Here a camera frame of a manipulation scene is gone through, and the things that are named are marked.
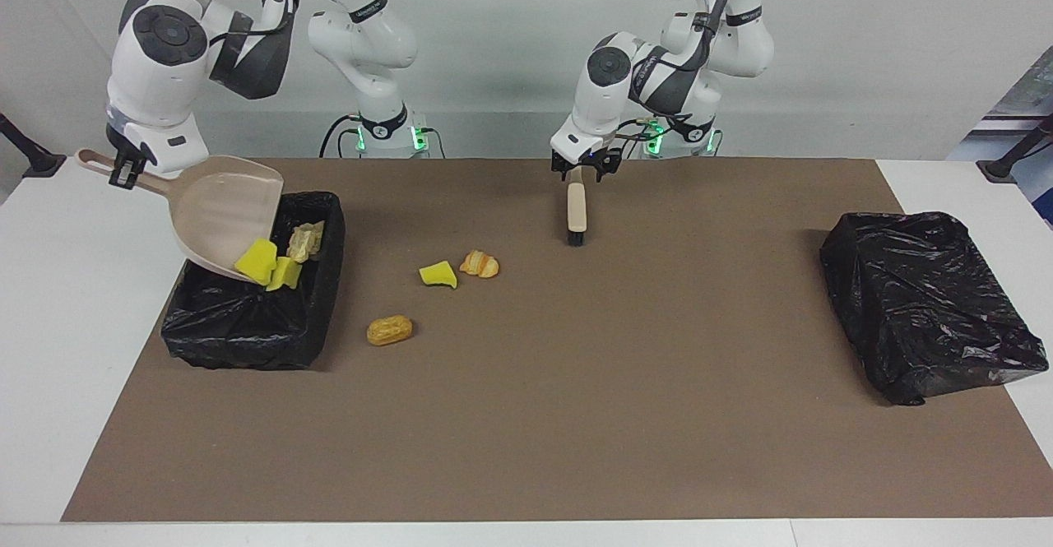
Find beige plastic dustpan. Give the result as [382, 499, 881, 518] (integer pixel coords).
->
[76, 149, 285, 286]

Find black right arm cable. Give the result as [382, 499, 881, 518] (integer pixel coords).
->
[210, 0, 346, 46]

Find oval brown bread roll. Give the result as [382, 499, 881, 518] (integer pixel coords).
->
[366, 315, 414, 347]

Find black clamp stand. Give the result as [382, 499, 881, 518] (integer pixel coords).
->
[976, 115, 1053, 183]
[0, 113, 67, 178]

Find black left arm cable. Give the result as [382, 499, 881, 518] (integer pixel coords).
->
[617, 0, 735, 141]

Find black left base cable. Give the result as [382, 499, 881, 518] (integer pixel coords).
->
[617, 115, 663, 159]

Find black right base cable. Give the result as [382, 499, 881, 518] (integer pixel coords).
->
[319, 114, 447, 159]

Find black bag lined bin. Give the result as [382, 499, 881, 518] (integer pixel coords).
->
[161, 192, 346, 370]
[820, 211, 1050, 406]

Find beige brush black bristles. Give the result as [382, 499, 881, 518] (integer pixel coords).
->
[565, 165, 590, 248]

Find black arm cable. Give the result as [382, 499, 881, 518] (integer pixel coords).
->
[617, 0, 735, 141]
[210, 0, 346, 46]

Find black base cable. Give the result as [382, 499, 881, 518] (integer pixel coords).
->
[319, 114, 447, 159]
[617, 115, 663, 159]

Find brown table mat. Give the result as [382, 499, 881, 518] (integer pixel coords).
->
[62, 158, 1053, 523]

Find blue grey background equipment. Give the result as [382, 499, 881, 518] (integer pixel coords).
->
[946, 45, 1053, 227]

